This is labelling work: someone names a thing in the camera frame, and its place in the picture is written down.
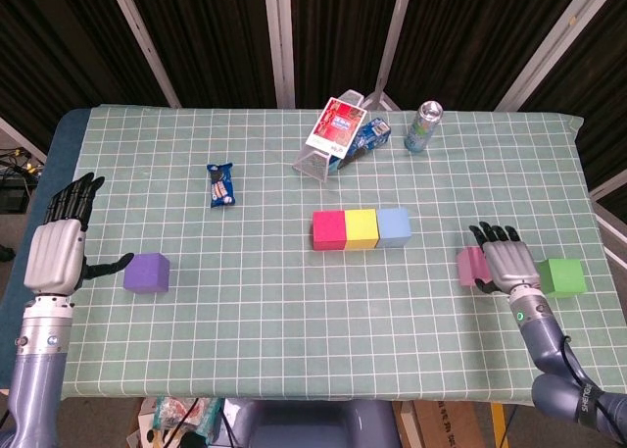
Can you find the pink foam cube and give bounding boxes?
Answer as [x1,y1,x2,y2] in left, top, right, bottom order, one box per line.
[457,245,491,287]

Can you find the light blue foam cube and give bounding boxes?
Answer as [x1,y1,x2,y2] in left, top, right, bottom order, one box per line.
[376,207,411,249]

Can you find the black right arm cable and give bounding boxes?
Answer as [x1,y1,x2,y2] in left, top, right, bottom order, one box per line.
[560,334,627,439]

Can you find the white metal frame post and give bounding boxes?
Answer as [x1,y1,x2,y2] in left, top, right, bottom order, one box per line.
[263,0,297,109]
[105,0,182,110]
[362,0,417,111]
[493,0,613,112]

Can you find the colourful snack bag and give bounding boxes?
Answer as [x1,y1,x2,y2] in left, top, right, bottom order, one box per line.
[134,396,224,448]

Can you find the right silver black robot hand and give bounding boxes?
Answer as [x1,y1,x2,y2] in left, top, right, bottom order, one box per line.
[468,222,543,295]

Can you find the small blue cookie packet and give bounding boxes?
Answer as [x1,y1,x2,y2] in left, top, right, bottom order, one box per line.
[206,162,237,210]

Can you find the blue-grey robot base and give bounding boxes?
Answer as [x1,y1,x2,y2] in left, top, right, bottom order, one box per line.
[222,397,401,448]

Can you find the purple foam cube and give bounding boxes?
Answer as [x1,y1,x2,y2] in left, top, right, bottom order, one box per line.
[122,253,171,294]

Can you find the green foam cube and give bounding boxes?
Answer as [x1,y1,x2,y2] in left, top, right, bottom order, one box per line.
[536,258,588,300]

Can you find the red foam cube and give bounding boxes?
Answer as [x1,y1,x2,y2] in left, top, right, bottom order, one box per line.
[312,210,348,251]

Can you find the blue cookie box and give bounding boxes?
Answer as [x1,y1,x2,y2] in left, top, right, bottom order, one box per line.
[326,118,393,173]

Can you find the yellow foam cube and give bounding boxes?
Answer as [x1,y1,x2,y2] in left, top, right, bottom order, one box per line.
[343,208,381,251]

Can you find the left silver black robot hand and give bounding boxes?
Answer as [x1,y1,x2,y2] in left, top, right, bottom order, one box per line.
[23,172,135,295]

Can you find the white metal frame bar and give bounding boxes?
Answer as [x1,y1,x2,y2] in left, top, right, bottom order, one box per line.
[587,171,627,273]
[0,117,49,163]

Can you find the green checked tablecloth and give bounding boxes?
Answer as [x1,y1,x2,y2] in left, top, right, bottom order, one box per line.
[19,103,623,413]

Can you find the yellow metal strip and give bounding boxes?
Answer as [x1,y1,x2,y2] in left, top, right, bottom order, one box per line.
[491,402,508,448]

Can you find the brown cardboard box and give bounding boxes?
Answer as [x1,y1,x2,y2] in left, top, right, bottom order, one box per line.
[394,401,496,448]

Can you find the red and white snack pack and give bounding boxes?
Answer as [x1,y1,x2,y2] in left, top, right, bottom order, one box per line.
[304,97,368,158]

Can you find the light green drink can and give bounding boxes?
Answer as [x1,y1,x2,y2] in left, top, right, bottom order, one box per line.
[404,100,444,154]

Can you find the black equipment box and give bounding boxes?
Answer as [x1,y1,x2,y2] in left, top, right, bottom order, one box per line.
[0,181,31,215]

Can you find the white wire mesh basket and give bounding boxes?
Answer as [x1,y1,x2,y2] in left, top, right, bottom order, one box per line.
[291,89,373,182]

